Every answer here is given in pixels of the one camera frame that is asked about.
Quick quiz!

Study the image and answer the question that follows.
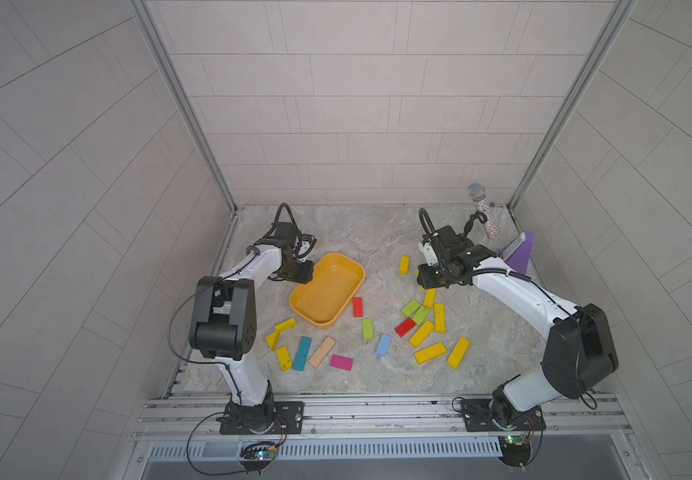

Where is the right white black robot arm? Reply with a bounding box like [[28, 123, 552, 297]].
[[418, 217, 619, 429]]

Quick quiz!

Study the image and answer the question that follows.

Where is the left circuit board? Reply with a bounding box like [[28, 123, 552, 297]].
[[240, 441, 279, 462]]

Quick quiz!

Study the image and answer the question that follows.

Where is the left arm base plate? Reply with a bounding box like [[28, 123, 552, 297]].
[[220, 401, 305, 435]]

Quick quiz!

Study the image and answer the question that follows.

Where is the red block by tray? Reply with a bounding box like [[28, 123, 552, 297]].
[[352, 297, 364, 318]]

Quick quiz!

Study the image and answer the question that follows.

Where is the red block right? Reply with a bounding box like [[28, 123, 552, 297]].
[[395, 317, 417, 338]]

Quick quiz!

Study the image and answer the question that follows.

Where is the aluminium mounting rail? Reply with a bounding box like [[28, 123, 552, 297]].
[[131, 394, 633, 442]]

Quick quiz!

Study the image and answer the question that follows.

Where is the right circuit board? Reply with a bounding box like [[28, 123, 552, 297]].
[[498, 435, 532, 468]]

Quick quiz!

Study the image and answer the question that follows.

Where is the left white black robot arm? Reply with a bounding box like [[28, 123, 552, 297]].
[[189, 220, 316, 422]]

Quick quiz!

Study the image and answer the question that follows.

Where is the circuit board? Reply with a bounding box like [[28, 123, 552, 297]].
[[240, 441, 279, 462], [498, 435, 532, 468]]

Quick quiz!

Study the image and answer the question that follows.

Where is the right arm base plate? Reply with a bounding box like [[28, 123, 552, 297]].
[[452, 397, 546, 432]]

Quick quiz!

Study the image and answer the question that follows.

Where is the teal block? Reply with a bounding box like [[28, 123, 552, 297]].
[[293, 336, 312, 372]]

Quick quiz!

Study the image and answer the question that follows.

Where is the black microphone stand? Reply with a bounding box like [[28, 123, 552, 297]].
[[460, 211, 488, 247]]

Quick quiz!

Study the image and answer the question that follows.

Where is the yellow plastic tray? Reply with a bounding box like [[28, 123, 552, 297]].
[[289, 252, 366, 329]]

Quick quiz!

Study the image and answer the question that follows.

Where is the purple phone holder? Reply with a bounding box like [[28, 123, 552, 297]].
[[498, 232, 535, 274]]

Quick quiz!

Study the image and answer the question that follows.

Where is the tan wooden block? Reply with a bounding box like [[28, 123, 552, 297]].
[[309, 336, 337, 368]]

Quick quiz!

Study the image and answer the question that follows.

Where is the left black cable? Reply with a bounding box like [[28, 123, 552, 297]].
[[185, 410, 251, 478]]

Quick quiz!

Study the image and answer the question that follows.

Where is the glitter microphone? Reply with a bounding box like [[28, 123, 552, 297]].
[[468, 182, 499, 240]]

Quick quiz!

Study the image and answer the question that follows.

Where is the yellow block top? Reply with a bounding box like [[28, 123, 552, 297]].
[[399, 256, 411, 275]]

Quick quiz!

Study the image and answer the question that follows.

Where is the yellow block diagonal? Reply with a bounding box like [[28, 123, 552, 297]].
[[409, 321, 435, 349]]

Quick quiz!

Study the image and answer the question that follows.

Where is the magenta block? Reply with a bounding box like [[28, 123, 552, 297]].
[[330, 355, 354, 371]]

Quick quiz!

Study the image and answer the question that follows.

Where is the light green block upper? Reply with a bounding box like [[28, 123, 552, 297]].
[[401, 299, 422, 318]]

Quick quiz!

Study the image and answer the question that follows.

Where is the green block centre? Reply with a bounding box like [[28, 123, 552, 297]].
[[362, 318, 374, 342]]

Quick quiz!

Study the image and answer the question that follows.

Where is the light blue block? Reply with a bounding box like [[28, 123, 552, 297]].
[[376, 334, 392, 358]]

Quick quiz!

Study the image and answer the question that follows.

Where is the light green block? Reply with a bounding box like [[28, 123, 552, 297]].
[[412, 305, 430, 325], [401, 299, 422, 318]]

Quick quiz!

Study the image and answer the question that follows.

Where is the yellow block small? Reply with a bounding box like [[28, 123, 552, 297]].
[[266, 330, 281, 351]]

